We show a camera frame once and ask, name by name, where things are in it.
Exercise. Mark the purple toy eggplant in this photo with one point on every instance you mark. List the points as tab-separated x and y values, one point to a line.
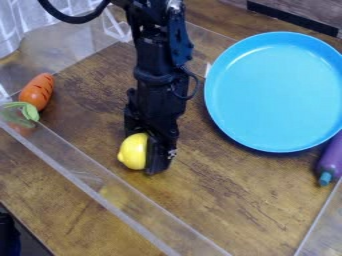
329	169

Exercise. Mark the orange toy carrot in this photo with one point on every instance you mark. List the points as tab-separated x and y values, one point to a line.
34	96

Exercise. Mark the yellow toy lemon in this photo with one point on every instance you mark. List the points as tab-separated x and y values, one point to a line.
133	152

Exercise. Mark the round blue plastic tray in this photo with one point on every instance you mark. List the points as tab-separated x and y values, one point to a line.
273	92

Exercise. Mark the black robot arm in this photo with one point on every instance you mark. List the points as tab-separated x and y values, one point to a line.
160	34

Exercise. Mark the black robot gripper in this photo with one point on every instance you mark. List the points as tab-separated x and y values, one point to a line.
157	102

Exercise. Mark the grey patterned curtain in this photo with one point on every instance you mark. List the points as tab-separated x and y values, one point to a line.
25	15

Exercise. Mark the dark wooden board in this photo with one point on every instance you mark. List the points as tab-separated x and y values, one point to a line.
320	15

